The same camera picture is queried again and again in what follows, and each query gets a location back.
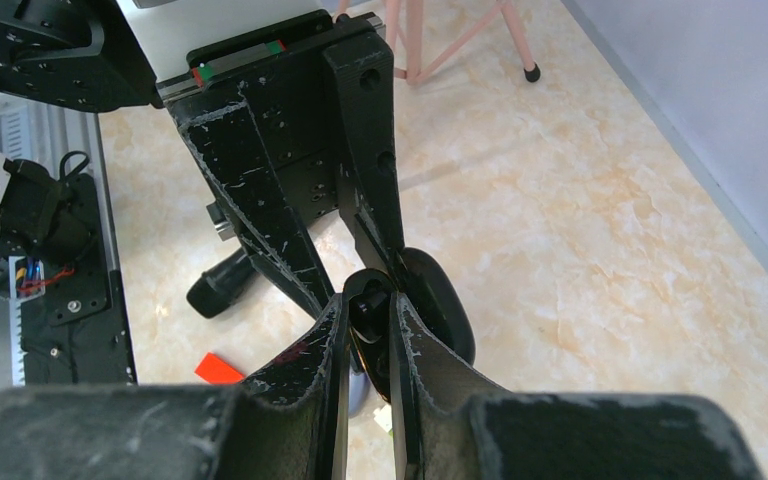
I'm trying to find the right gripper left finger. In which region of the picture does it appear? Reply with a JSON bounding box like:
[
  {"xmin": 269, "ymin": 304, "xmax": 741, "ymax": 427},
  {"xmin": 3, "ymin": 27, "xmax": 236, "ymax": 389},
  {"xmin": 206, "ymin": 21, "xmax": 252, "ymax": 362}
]
[{"xmin": 211, "ymin": 294, "xmax": 350, "ymax": 479}]

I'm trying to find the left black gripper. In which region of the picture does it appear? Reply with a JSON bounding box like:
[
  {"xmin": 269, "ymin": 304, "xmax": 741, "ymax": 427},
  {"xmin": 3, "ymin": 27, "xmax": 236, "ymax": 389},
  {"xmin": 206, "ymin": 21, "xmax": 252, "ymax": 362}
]
[{"xmin": 158, "ymin": 10, "xmax": 405, "ymax": 317}]

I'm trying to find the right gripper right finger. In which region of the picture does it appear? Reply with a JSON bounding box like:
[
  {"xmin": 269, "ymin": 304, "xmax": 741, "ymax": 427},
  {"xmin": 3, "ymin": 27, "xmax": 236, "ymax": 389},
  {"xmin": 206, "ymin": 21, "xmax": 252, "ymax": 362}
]
[{"xmin": 389, "ymin": 293, "xmax": 511, "ymax": 480}]

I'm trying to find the silver blue earbud case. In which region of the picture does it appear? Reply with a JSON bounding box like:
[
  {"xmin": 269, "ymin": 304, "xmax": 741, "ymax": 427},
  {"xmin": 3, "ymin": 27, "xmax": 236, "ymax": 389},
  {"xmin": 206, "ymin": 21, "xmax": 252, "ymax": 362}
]
[{"xmin": 348, "ymin": 370, "xmax": 370, "ymax": 418}]

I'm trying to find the black earbud case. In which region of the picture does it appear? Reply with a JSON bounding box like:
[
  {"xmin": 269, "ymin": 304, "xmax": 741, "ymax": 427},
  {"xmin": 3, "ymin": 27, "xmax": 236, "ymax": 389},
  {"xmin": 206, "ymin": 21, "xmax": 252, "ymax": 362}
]
[{"xmin": 342, "ymin": 247, "xmax": 477, "ymax": 403}]

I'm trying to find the purple white green block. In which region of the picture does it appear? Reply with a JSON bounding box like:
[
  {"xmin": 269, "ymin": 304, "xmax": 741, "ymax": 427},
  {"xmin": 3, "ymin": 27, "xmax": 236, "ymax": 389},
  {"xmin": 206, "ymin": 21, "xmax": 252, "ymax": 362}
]
[{"xmin": 373, "ymin": 404, "xmax": 393, "ymax": 436}]

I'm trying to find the red block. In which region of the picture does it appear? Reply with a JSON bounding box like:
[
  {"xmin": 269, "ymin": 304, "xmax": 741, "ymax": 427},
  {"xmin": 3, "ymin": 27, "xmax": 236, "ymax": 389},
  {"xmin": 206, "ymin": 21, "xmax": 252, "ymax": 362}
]
[{"xmin": 194, "ymin": 352, "xmax": 246, "ymax": 385}]

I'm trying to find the pink perforated music stand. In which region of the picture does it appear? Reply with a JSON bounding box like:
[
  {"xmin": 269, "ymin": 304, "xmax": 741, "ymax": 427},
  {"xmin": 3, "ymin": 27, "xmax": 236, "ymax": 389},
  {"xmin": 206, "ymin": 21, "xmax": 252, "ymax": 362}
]
[{"xmin": 337, "ymin": 0, "xmax": 542, "ymax": 86}]

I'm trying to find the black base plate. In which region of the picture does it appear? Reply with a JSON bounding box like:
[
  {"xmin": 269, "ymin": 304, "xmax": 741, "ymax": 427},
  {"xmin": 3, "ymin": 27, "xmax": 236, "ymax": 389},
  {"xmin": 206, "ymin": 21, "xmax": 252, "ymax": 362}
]
[{"xmin": 0, "ymin": 151, "xmax": 137, "ymax": 386}]

